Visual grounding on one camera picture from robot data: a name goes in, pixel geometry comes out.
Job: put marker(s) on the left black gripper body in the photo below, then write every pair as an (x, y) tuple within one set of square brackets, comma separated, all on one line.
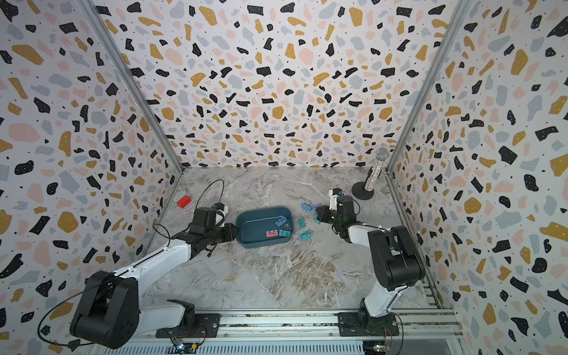
[(220, 234)]

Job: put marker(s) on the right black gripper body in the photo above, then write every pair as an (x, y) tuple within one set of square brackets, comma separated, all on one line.
[(330, 217)]

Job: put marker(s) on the teal plastic storage box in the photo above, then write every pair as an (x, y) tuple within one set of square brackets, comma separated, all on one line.
[(254, 224)]

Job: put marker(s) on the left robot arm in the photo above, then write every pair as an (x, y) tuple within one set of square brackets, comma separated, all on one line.
[(109, 312)]

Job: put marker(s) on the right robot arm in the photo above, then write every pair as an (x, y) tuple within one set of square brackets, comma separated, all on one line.
[(394, 256)]

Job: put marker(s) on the glitter microphone on black stand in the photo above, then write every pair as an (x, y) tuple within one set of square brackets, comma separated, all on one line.
[(365, 190)]

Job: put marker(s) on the red small block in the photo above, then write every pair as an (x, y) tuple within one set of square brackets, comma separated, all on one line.
[(184, 202)]

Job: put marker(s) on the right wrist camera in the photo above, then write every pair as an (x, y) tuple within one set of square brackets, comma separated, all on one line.
[(340, 202)]

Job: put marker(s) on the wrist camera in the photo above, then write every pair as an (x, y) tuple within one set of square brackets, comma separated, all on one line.
[(340, 202), (209, 218)]

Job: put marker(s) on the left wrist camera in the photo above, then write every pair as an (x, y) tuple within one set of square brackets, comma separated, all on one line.
[(209, 218)]

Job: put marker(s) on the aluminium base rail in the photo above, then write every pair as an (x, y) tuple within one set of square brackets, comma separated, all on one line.
[(406, 331)]

